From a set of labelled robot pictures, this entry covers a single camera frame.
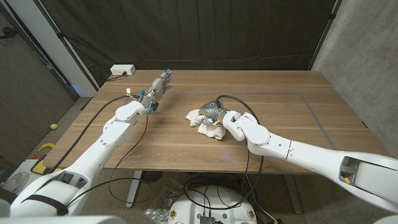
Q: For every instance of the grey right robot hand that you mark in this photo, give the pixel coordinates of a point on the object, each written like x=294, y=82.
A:
x=211, y=109

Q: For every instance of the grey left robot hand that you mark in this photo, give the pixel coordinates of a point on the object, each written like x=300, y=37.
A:
x=157, y=88

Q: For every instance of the white wiping cloth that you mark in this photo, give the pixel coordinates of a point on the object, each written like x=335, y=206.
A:
x=214, y=132

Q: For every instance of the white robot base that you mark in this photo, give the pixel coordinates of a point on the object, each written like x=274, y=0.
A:
x=189, y=208

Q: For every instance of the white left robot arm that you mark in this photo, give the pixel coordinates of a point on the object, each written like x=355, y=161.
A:
x=102, y=146

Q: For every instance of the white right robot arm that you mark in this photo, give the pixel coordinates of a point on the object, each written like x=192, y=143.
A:
x=311, y=157

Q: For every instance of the white power strip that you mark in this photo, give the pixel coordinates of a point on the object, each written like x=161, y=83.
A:
x=122, y=69

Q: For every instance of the black backdrop curtain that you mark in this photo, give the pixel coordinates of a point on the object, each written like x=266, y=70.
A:
x=202, y=31

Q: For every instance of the black round floor object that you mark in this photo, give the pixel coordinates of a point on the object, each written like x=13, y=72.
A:
x=152, y=176

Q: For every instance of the clear plastic bag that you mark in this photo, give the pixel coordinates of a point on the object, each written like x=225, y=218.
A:
x=161, y=199

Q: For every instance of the white table leg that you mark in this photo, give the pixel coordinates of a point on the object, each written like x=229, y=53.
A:
x=133, y=189

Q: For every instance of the black backdrop stand pole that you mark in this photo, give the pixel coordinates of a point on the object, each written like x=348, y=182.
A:
x=325, y=31
x=62, y=39

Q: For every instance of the yellow ball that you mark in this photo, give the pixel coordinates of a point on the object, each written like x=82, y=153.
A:
x=54, y=126

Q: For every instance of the grey table leg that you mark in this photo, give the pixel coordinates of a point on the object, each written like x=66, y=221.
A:
x=293, y=196

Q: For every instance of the yellow banana toy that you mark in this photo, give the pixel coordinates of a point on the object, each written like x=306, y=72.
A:
x=46, y=145

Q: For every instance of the yellow and black tray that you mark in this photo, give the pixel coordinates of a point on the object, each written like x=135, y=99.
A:
x=38, y=168

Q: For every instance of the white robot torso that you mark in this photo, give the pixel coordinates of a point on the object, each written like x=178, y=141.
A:
x=62, y=220

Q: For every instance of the white round fan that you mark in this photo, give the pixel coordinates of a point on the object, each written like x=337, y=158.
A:
x=15, y=182

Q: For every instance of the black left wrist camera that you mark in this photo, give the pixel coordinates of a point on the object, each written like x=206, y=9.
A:
x=154, y=107

